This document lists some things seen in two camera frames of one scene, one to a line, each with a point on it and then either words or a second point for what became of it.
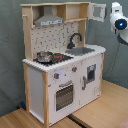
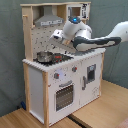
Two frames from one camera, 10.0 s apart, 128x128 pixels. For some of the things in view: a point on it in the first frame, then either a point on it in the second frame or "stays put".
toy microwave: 96,11 → 73,11
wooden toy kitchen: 61,71 stays put
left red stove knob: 56,75 stays put
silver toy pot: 45,56 stays put
